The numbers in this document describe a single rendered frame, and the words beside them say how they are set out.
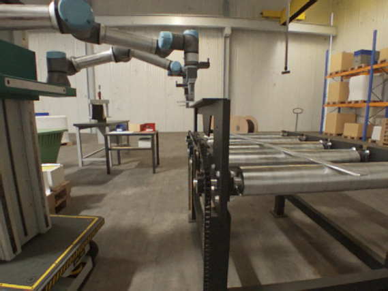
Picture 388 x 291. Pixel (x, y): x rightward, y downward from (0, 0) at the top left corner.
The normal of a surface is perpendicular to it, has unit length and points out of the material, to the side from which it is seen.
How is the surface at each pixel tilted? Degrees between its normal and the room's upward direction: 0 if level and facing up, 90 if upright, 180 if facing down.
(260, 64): 90
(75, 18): 88
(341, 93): 90
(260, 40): 90
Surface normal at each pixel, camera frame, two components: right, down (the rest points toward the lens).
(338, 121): 0.07, 0.17
